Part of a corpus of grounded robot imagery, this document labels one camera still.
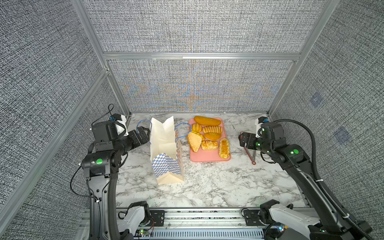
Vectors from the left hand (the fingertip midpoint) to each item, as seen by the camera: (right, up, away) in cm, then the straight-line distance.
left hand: (141, 132), depth 65 cm
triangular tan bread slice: (+24, -7, +33) cm, 41 cm away
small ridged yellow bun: (+25, +2, +42) cm, 49 cm away
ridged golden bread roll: (+36, +1, +39) cm, 54 cm away
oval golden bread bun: (+36, -4, +36) cm, 51 cm away
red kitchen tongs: (+60, -19, +28) cm, 69 cm away
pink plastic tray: (+29, -16, +31) cm, 45 cm away
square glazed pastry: (+32, -9, +32) cm, 46 cm away
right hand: (+49, -2, +9) cm, 50 cm away
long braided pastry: (+43, -11, +30) cm, 53 cm away
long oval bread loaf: (+33, +6, +45) cm, 56 cm away
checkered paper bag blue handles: (+5, -12, +27) cm, 30 cm away
